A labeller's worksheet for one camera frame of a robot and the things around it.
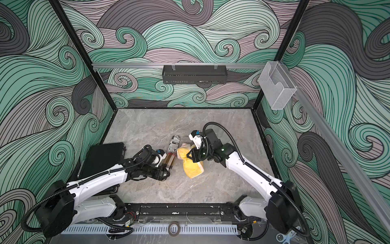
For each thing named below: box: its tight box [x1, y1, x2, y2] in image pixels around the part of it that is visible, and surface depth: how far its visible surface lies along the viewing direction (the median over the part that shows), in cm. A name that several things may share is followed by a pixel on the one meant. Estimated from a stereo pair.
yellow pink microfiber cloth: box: [176, 143, 205, 179], surface depth 74 cm
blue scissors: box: [275, 229, 298, 244], surface depth 68 cm
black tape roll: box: [167, 221, 181, 237], surface depth 70 cm
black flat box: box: [77, 142, 126, 178], surface depth 94 cm
